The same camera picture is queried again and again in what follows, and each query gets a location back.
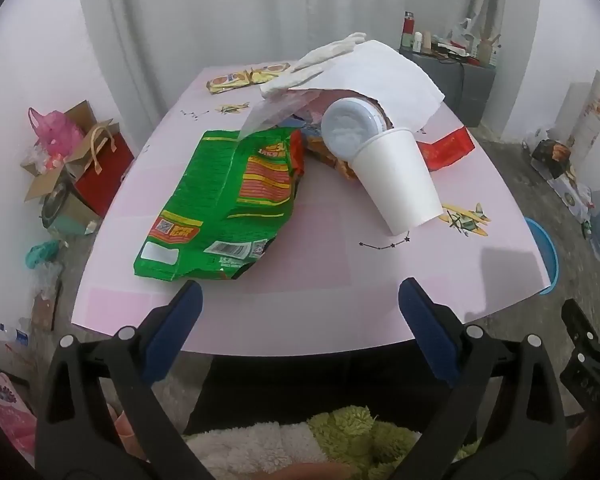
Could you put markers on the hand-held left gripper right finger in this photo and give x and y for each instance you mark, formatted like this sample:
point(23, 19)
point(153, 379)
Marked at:
point(425, 332)

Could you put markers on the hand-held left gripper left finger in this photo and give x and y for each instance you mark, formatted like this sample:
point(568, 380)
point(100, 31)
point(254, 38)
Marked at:
point(172, 332)

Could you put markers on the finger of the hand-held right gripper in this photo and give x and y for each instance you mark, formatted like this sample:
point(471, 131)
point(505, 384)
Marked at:
point(580, 327)

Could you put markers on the blue plastic basket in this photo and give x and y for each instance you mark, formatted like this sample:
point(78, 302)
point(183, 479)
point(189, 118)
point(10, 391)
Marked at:
point(547, 255)

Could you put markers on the green snack bag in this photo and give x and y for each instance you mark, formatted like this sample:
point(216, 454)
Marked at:
point(215, 200)

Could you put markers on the red packet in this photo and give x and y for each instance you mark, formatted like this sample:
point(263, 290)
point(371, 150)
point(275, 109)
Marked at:
point(447, 150)

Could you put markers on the blue and orange snack bag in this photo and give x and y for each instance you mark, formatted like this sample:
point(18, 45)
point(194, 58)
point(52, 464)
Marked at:
point(325, 152)

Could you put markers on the clear plastic bag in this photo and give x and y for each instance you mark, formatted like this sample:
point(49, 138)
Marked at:
point(270, 110)

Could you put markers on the yellow snack wrapper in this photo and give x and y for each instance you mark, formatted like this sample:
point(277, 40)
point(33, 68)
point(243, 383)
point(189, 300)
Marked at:
point(270, 72)
point(227, 83)

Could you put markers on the white paper sheet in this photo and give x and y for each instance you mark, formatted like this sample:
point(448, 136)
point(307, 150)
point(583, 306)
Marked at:
point(380, 70)

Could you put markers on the pink printed table cover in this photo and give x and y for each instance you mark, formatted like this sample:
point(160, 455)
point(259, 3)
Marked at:
point(330, 260)

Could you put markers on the white printed carton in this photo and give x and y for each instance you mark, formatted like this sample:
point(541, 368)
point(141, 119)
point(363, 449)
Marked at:
point(575, 192)

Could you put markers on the teal plastic bag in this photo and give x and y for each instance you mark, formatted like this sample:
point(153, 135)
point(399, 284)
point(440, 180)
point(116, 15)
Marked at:
point(42, 252)

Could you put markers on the white paper cup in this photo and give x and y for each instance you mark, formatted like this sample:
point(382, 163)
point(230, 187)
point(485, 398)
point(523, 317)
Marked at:
point(395, 180)

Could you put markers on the fuzzy green white clothing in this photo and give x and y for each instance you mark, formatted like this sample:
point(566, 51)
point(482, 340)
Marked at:
point(305, 445)

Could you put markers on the red gift bag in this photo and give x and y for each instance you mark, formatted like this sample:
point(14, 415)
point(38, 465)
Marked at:
point(107, 180)

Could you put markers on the black snack bag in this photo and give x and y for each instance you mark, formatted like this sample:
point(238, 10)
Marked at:
point(552, 157)

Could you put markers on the pink printed bag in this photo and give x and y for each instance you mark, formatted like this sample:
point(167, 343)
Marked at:
point(5, 410)

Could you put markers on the cardboard box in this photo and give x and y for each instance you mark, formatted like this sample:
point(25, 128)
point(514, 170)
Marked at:
point(42, 187)

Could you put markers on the white printed board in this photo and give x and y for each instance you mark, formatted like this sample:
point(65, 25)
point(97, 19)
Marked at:
point(587, 110)

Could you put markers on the white round plastic lid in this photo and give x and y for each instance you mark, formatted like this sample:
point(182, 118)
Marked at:
point(347, 127)

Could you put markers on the pink plastic bag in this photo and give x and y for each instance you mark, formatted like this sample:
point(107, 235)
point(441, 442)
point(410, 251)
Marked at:
point(55, 130)

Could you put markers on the grey cabinet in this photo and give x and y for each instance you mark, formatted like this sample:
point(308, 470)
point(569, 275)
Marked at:
point(445, 85)

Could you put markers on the white glove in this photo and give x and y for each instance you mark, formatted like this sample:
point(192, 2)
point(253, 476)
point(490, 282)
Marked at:
point(292, 82)
point(330, 50)

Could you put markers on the row of small bottles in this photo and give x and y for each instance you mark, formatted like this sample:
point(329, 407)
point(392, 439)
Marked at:
point(460, 45)

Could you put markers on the red bottle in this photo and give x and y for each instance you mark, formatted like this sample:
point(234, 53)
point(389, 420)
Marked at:
point(408, 24)

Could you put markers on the white curtain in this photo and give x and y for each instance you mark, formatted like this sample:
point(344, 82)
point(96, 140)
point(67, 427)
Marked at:
point(230, 20)

